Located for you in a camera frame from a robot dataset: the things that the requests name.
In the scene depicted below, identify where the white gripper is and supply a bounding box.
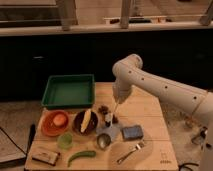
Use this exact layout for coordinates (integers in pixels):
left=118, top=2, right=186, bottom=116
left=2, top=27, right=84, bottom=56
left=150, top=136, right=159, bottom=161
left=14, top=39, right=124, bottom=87
left=113, top=79, right=132, bottom=104

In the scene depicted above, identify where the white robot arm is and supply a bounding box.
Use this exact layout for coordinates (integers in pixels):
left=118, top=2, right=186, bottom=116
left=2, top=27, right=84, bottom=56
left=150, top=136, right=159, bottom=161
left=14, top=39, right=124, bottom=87
left=112, top=54, right=213, bottom=171

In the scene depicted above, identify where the small metal cup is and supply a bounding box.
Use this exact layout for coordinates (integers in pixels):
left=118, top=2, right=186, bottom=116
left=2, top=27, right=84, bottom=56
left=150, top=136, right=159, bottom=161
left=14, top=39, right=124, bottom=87
left=97, top=133, right=111, bottom=149

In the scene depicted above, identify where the green plastic cup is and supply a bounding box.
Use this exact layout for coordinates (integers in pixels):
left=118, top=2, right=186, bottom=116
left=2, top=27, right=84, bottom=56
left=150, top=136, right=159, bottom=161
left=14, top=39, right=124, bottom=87
left=57, top=132, right=72, bottom=149

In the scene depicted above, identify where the brown pine cone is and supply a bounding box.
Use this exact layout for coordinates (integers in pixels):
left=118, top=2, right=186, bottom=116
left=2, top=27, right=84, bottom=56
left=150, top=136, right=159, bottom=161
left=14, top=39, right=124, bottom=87
left=98, top=105, right=118, bottom=123

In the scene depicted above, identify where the grey blue cloth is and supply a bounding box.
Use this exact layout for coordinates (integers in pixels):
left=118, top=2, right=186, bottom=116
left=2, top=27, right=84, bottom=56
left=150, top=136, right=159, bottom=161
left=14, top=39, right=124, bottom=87
left=96, top=124, right=120, bottom=142

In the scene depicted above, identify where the blue sponge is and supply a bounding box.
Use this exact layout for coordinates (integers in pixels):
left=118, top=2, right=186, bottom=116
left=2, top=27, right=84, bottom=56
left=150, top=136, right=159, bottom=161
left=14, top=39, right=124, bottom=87
left=121, top=125, right=144, bottom=140

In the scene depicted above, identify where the wooden board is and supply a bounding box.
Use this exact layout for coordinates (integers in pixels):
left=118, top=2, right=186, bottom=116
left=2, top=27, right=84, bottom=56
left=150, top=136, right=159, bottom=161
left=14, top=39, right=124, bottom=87
left=25, top=82, right=178, bottom=171

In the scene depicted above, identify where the dark brown bowl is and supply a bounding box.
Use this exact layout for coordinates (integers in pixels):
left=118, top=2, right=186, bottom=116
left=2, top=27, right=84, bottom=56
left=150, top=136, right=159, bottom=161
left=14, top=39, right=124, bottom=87
left=73, top=111, right=98, bottom=136

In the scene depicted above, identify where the green plastic tray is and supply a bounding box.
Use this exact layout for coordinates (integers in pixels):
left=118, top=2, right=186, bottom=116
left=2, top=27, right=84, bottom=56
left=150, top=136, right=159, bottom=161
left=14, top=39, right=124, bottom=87
left=42, top=74, right=95, bottom=110

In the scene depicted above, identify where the metal fork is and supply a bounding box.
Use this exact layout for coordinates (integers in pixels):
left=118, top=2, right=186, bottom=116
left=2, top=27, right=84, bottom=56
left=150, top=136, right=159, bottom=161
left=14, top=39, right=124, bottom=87
left=116, top=140, right=146, bottom=165

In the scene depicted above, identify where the orange round fruit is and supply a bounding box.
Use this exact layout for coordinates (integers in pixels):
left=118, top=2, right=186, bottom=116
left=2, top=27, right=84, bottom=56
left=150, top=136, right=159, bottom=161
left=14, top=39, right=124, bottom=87
left=53, top=114, right=67, bottom=127

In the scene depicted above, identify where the orange plastic bowl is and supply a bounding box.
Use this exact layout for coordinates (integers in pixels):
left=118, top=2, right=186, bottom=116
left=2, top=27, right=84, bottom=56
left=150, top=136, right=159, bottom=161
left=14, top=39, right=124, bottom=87
left=41, top=110, right=69, bottom=137

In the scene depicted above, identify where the green chili pepper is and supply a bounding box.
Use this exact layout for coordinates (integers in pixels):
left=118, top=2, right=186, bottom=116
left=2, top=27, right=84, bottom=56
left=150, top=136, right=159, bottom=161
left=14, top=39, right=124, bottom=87
left=67, top=150, right=96, bottom=167

